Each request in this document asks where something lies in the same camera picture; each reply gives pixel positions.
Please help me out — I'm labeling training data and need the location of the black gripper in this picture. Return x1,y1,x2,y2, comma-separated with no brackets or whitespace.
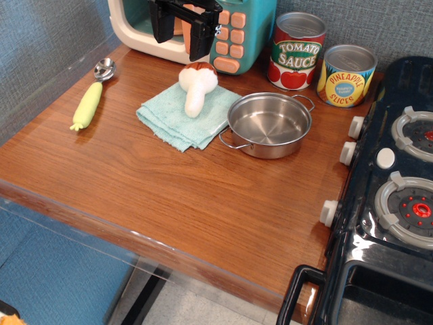
148,1,223,62

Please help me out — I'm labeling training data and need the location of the yellow handled metal spoon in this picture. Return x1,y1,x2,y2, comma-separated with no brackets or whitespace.
70,58,116,131

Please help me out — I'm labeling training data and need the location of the metal pot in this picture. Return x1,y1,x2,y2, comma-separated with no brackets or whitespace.
219,92,315,159

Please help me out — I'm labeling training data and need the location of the plush mushroom toy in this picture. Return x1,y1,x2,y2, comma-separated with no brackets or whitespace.
179,62,218,118

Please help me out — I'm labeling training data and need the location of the toy microwave teal cream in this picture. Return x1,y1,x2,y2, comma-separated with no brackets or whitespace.
108,1,277,75

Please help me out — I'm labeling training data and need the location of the teal folded cloth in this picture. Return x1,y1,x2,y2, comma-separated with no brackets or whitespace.
136,83,240,152

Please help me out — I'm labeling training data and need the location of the tomato sauce can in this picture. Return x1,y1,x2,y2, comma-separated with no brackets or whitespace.
267,12,327,90

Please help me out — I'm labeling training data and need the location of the pineapple slices can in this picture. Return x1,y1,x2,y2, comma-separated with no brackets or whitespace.
317,44,378,108

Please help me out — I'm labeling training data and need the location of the black toy stove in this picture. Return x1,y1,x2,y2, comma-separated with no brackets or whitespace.
277,56,432,324

